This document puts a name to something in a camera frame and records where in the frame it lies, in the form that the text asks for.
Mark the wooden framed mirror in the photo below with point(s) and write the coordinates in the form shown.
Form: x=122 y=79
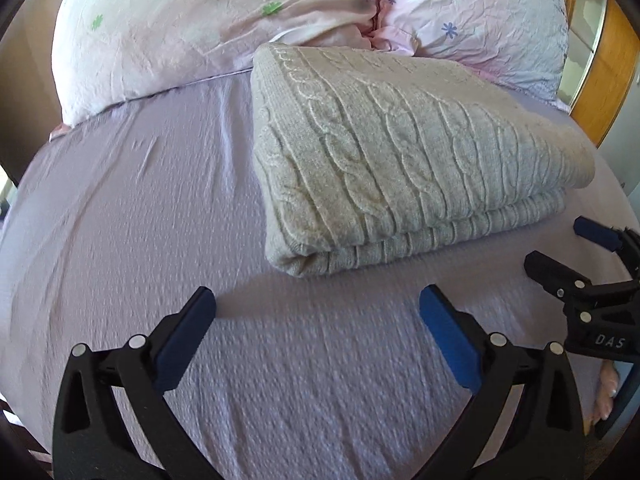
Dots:
x=607 y=60

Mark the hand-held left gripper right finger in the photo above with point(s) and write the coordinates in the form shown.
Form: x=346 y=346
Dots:
x=446 y=332

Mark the lilac bed sheet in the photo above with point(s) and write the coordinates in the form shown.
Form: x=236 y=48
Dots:
x=150 y=235

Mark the person's right hand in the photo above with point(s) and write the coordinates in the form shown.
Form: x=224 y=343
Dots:
x=607 y=390

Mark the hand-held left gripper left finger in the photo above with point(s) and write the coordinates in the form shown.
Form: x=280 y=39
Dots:
x=184 y=332

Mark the pink floral pillow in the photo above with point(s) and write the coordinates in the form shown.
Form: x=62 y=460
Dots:
x=200 y=20
x=480 y=15

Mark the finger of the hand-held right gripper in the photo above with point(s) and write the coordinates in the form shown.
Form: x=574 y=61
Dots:
x=595 y=232
x=552 y=272

